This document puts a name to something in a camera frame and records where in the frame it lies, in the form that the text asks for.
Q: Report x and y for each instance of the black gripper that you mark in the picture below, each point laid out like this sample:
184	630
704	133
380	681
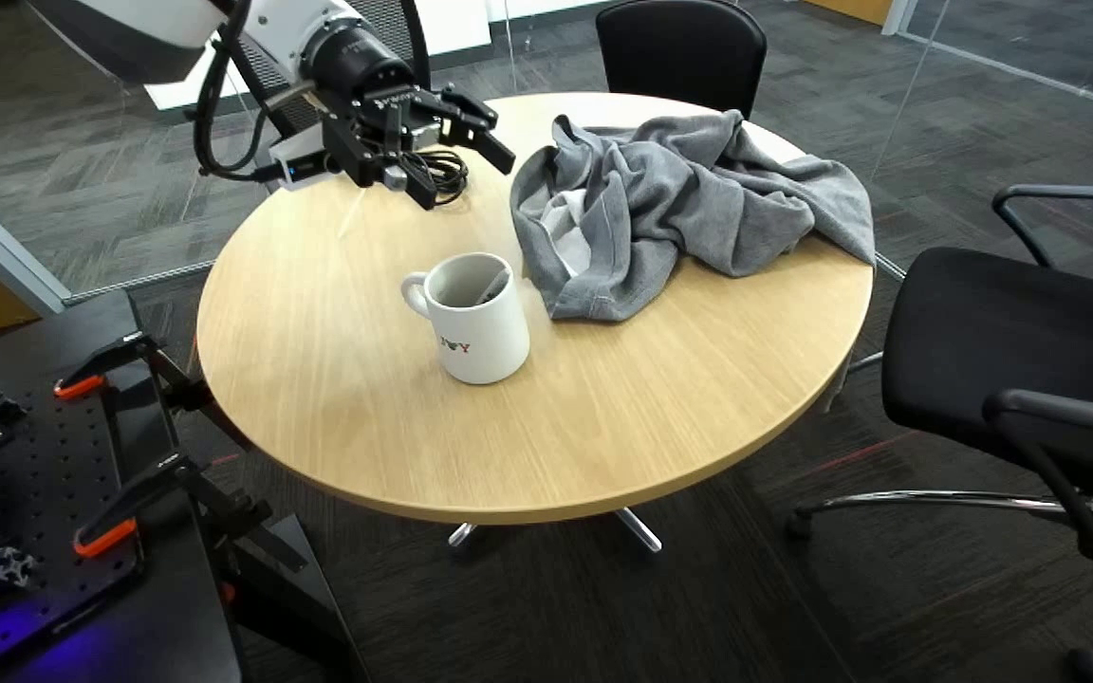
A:
385	133

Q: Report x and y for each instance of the green and grey pen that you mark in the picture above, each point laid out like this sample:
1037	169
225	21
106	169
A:
494	282

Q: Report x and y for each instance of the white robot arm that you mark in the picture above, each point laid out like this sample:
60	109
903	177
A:
147	40

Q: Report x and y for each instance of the white ceramic mug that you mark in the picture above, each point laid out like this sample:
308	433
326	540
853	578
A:
478	342

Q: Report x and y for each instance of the black mesh office chair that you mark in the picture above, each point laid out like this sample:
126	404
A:
294	53

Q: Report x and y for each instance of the grey crumpled cloth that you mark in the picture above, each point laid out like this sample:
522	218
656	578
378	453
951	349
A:
608	213

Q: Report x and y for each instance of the round wooden table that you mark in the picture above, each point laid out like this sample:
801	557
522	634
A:
308	347

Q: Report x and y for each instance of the black office chair far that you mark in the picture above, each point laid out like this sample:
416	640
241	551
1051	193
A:
698	52

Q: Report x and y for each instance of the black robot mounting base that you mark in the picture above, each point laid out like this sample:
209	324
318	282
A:
120	562

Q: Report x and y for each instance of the black office chair right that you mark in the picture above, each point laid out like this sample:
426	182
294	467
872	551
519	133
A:
996	356

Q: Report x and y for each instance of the orange-handled clamp upper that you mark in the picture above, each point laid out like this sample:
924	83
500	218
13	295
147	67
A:
165	381

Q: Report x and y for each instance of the orange-handled clamp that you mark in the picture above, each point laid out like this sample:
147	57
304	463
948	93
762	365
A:
165	381
120	519

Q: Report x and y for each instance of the orange-handled clamp lower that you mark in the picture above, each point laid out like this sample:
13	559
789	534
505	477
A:
120	519

